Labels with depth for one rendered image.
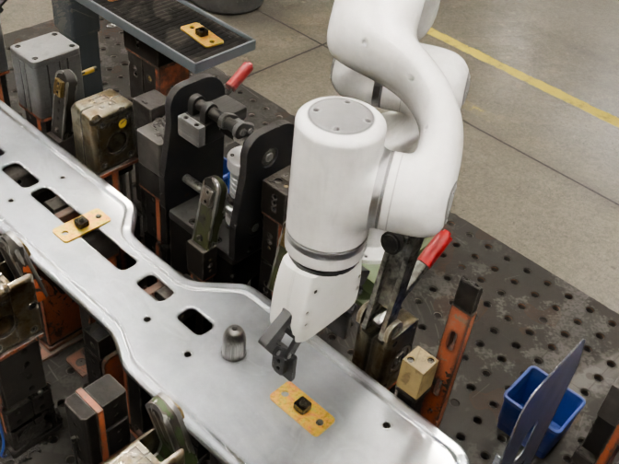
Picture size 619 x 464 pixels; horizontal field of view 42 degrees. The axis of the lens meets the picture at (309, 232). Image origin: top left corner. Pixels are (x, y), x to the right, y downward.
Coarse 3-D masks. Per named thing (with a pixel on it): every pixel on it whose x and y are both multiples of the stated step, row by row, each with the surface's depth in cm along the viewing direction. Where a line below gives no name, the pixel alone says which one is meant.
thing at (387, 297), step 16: (384, 240) 95; (400, 240) 94; (416, 240) 96; (384, 256) 100; (400, 256) 99; (416, 256) 98; (384, 272) 101; (400, 272) 99; (384, 288) 103; (400, 288) 100; (368, 304) 104; (384, 304) 104; (400, 304) 103; (368, 320) 105; (384, 320) 103
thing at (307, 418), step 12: (288, 384) 103; (276, 396) 102; (288, 396) 102; (300, 396) 102; (288, 408) 101; (300, 408) 100; (312, 408) 101; (300, 420) 99; (312, 420) 100; (324, 420) 100; (312, 432) 98
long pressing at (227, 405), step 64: (0, 128) 140; (0, 192) 127; (64, 192) 129; (64, 256) 118; (128, 320) 109; (256, 320) 112; (192, 384) 102; (256, 384) 103; (320, 384) 104; (256, 448) 96; (320, 448) 97; (384, 448) 98; (448, 448) 98
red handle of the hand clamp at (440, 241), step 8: (440, 232) 107; (448, 232) 107; (432, 240) 107; (440, 240) 106; (448, 240) 106; (432, 248) 106; (440, 248) 106; (424, 256) 106; (432, 256) 106; (416, 264) 106; (424, 264) 106; (432, 264) 106; (416, 272) 106; (424, 272) 106; (416, 280) 106; (408, 288) 105; (384, 312) 105; (376, 320) 105
